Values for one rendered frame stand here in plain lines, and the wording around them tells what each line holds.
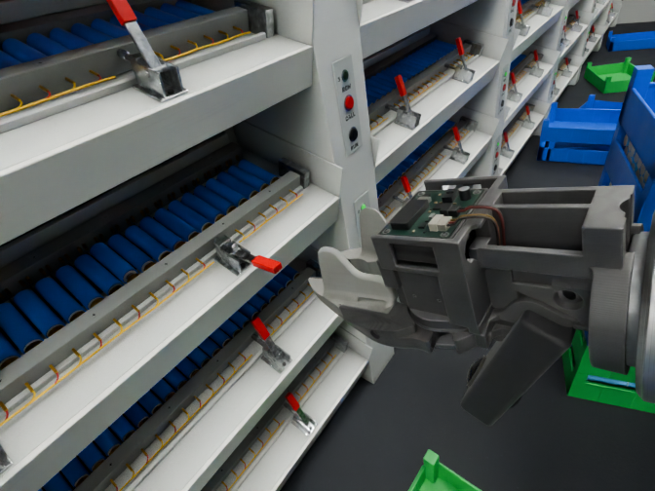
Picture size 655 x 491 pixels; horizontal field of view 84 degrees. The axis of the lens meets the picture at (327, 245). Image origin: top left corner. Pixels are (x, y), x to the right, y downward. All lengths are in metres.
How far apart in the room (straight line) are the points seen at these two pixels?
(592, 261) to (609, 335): 0.03
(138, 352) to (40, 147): 0.20
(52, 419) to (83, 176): 0.21
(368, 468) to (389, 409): 0.12
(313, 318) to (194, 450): 0.25
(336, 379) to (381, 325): 0.54
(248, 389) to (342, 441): 0.32
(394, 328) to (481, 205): 0.09
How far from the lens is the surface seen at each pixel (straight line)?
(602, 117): 1.85
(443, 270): 0.20
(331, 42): 0.50
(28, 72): 0.38
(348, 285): 0.26
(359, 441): 0.83
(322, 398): 0.77
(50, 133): 0.34
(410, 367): 0.90
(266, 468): 0.74
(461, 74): 0.95
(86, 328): 0.42
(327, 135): 0.50
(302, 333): 0.61
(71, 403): 0.41
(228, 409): 0.57
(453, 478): 0.76
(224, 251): 0.43
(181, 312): 0.42
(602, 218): 0.19
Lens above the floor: 0.75
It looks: 37 degrees down
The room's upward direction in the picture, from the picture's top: 13 degrees counter-clockwise
